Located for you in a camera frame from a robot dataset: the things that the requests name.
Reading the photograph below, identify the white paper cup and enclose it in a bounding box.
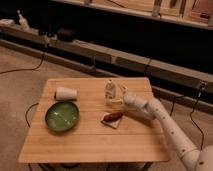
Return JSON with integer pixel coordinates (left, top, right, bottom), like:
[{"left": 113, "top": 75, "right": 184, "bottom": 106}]
[{"left": 55, "top": 87, "right": 77, "bottom": 100}]

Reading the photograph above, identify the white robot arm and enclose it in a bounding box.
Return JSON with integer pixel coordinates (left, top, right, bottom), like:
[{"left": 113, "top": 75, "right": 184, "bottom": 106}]
[{"left": 122, "top": 88, "right": 213, "bottom": 171}]

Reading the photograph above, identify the white plastic bottle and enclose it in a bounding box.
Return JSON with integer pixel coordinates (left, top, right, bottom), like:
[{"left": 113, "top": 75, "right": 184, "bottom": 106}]
[{"left": 105, "top": 80, "right": 116, "bottom": 99}]

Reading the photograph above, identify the black cable left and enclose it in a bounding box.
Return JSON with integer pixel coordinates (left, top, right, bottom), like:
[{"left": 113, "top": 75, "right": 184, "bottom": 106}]
[{"left": 0, "top": 44, "right": 47, "bottom": 76}]

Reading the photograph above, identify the white napkin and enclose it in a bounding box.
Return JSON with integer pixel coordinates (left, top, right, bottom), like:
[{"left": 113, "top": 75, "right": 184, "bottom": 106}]
[{"left": 101, "top": 112, "right": 122, "bottom": 129}]

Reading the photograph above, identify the brown sausage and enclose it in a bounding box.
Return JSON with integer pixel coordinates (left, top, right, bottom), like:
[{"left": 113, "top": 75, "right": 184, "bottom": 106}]
[{"left": 103, "top": 113, "right": 123, "bottom": 122}]

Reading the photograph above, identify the green plate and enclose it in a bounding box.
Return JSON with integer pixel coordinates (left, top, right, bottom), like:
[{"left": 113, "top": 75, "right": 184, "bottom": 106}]
[{"left": 45, "top": 101, "right": 79, "bottom": 132}]

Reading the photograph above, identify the black cable right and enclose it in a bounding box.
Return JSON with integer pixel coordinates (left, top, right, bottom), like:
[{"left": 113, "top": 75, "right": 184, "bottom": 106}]
[{"left": 189, "top": 87, "right": 208, "bottom": 151}]

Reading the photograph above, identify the wooden table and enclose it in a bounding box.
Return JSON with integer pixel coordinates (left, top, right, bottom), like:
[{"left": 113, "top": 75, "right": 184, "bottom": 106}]
[{"left": 19, "top": 78, "right": 169, "bottom": 163}]

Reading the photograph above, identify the black cable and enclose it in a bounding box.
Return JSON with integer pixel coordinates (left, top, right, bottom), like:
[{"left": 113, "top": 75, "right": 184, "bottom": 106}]
[
  {"left": 0, "top": 44, "right": 47, "bottom": 76},
  {"left": 189, "top": 87, "right": 208, "bottom": 151}
]

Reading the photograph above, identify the white spray bottle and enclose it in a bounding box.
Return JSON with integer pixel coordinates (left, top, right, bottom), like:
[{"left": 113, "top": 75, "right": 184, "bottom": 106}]
[{"left": 17, "top": 11, "right": 30, "bottom": 31}]

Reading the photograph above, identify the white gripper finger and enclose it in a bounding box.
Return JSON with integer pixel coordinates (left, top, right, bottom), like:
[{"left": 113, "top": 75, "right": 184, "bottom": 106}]
[
  {"left": 119, "top": 84, "right": 128, "bottom": 94},
  {"left": 106, "top": 98, "right": 123, "bottom": 106}
]

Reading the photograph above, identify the black device on ledge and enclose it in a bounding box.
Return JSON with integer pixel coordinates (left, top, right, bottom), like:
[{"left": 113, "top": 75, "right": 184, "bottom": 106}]
[{"left": 57, "top": 28, "right": 76, "bottom": 42}]

